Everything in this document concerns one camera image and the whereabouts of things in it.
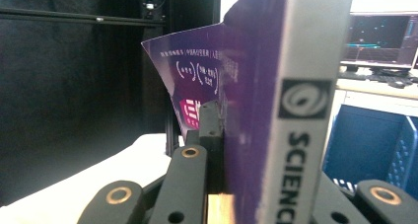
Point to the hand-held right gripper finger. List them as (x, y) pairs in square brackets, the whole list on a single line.
[(211, 132)]

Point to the purple magazine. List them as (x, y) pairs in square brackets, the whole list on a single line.
[(256, 86)]

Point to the blue mesh file rack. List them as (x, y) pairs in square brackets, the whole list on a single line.
[(364, 145)]

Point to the black curtain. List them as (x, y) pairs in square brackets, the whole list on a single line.
[(65, 95)]

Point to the light wooden desk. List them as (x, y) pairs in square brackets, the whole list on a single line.
[(374, 89)]

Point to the black horizontal metal bar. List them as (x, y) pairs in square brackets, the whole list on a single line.
[(82, 17)]

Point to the black keyboard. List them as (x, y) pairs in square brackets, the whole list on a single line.
[(381, 76)]

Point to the computer monitor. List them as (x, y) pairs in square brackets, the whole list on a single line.
[(381, 39)]

